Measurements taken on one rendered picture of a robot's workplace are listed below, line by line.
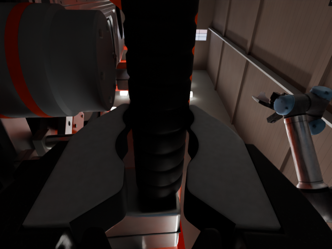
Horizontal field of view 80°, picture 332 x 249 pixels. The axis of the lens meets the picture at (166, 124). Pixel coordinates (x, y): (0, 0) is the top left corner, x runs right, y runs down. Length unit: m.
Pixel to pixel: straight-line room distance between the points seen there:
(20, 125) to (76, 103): 0.15
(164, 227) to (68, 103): 0.18
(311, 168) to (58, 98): 0.83
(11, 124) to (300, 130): 0.85
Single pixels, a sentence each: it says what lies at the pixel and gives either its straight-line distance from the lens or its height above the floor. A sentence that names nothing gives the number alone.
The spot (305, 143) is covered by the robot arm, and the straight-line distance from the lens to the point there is 0.89.
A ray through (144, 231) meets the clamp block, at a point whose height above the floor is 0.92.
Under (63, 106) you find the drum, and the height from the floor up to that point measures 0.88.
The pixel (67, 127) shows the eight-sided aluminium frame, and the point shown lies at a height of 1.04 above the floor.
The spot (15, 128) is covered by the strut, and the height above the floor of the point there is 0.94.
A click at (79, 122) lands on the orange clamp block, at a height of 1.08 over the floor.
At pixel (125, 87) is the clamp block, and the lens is 0.46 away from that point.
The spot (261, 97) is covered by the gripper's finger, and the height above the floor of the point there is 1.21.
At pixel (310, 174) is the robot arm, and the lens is 0.90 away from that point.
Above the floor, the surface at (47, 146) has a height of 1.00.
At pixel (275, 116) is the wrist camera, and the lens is 1.14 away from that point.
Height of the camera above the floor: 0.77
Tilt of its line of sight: 33 degrees up
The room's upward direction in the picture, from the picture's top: 179 degrees counter-clockwise
